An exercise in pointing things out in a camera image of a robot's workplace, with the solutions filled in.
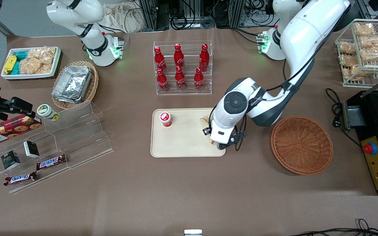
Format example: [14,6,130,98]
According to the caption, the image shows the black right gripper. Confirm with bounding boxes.
[0,97,34,120]

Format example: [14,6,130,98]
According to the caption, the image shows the triangle sandwich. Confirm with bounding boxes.
[199,115,216,146]

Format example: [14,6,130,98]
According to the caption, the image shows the beige plastic tray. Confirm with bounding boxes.
[150,108,226,158]

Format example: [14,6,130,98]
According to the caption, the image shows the round brown wicker basket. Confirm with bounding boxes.
[270,115,334,176]

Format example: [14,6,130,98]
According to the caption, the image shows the oval wicker basket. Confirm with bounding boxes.
[51,61,99,110]

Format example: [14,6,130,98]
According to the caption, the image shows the green white yogurt cup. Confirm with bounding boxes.
[37,104,60,122]

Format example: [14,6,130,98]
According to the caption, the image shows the red tartan cookie box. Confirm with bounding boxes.
[0,114,42,147]

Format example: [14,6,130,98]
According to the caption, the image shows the white plastic snack bin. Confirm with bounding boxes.
[1,47,61,80]

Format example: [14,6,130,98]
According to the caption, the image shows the yellow snack packet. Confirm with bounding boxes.
[4,55,17,74]

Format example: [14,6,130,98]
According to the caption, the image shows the small black carton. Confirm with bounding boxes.
[23,141,40,159]
[1,150,21,170]

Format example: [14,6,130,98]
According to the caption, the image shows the clear bag of rice crackers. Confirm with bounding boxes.
[19,47,56,74]

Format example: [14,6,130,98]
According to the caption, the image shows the silver foil container stack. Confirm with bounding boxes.
[52,65,93,104]

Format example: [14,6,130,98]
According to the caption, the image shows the brown Snickers bar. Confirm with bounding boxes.
[36,154,67,171]
[4,171,37,186]

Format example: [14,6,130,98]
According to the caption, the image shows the clear acrylic stepped stand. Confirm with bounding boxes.
[0,101,114,194]

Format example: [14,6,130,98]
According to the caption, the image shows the red cola bottle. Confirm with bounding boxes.
[154,46,167,72]
[175,66,187,91]
[199,43,210,72]
[194,67,205,91]
[157,68,169,92]
[174,43,185,70]

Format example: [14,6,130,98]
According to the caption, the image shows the red lidded cup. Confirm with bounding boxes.
[159,112,172,128]

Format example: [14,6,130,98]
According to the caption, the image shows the clear acrylic bottle rack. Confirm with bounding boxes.
[153,41,213,96]

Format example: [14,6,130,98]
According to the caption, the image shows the beige cloth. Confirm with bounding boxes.
[102,3,143,32]

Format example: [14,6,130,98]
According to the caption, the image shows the bagged fried snack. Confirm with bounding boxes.
[354,22,375,36]
[359,35,378,49]
[338,41,357,55]
[339,54,360,67]
[343,64,364,81]
[360,46,378,62]

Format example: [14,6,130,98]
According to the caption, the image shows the black machine housing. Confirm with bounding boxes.
[342,70,378,196]

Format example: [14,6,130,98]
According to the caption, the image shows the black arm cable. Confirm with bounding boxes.
[266,3,352,92]

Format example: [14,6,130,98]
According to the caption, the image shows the black power cable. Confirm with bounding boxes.
[325,88,362,147]

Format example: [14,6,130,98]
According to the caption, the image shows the black base cable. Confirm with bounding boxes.
[98,22,130,50]
[231,27,265,45]

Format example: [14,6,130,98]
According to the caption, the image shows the grey metal bracket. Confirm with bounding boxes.
[343,101,367,130]

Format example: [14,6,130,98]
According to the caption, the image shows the aluminium frame post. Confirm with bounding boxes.
[230,0,245,29]
[139,0,158,31]

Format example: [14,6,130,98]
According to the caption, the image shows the coiled black cables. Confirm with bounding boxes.
[170,12,193,30]

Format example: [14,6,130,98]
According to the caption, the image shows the black floor cables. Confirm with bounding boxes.
[289,219,378,236]

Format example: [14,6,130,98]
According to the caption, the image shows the white wire rack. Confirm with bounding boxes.
[335,19,378,88]

